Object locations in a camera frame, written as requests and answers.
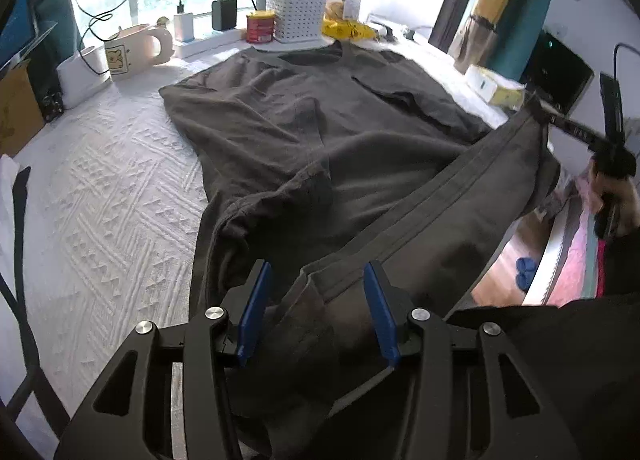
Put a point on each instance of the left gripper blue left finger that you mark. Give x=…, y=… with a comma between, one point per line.
x=245, y=307

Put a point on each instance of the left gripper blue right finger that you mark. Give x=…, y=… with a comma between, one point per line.
x=390, y=308

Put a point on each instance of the dark grey t-shirt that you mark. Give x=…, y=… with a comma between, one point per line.
x=318, y=162

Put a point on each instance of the person right hand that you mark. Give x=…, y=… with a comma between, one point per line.
x=614, y=202

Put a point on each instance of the yellow tissue box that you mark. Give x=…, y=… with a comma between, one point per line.
x=494, y=89

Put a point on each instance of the yellow duck snack bag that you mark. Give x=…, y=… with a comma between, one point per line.
x=347, y=30

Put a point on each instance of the clear jar white lid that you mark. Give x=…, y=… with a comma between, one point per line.
x=347, y=10

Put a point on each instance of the white garment black trim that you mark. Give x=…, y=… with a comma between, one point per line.
x=14, y=181

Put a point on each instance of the white power strip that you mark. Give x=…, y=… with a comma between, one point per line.
x=185, y=50

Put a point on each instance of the white perforated plastic basket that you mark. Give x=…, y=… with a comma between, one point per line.
x=297, y=21

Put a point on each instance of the cream cartoon mug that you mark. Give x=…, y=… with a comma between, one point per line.
x=136, y=49

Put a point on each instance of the white desk lamp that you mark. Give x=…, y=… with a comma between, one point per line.
x=83, y=75

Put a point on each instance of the red tin can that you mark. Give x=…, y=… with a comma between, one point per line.
x=260, y=26

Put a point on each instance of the white usb charger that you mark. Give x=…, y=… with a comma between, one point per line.
x=183, y=25

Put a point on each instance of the brown cardboard box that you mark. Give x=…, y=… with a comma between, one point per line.
x=20, y=116

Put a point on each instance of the black power adapter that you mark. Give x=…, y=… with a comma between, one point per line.
x=224, y=14

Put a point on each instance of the blue screen tablet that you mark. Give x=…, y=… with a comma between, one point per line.
x=22, y=34

